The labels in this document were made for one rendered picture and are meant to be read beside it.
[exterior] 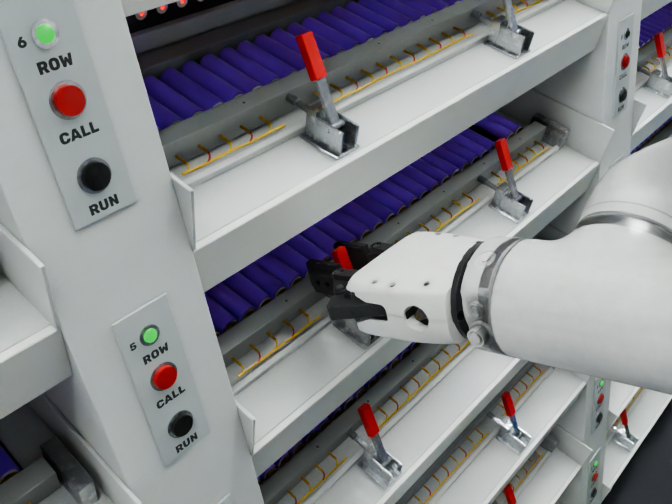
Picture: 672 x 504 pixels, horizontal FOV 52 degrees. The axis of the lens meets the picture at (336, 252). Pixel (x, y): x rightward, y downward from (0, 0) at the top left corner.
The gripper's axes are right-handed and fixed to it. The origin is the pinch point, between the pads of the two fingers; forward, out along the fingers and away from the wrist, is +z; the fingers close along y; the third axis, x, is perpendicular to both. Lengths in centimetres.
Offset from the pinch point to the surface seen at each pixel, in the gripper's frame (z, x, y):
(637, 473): 15, -95, 76
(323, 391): -1.9, -7.8, -7.4
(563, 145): 2.0, -5.2, 43.6
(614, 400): 10, -62, 61
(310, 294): 3.3, -2.3, -1.8
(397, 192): 7.4, -0.4, 16.9
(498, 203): 0.9, -5.4, 25.8
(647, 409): 14, -80, 82
